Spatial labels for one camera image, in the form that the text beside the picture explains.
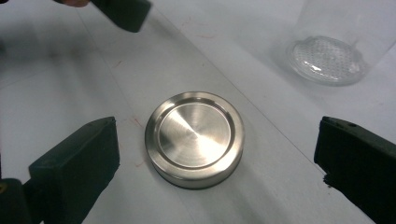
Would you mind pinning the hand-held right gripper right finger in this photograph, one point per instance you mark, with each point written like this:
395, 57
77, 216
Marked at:
361, 161

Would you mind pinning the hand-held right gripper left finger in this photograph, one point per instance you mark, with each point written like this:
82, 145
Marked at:
77, 168

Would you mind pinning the clear glass jar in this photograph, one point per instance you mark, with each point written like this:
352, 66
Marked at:
327, 60

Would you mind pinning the round stainless steel lid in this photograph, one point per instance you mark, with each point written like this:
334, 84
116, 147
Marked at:
194, 140

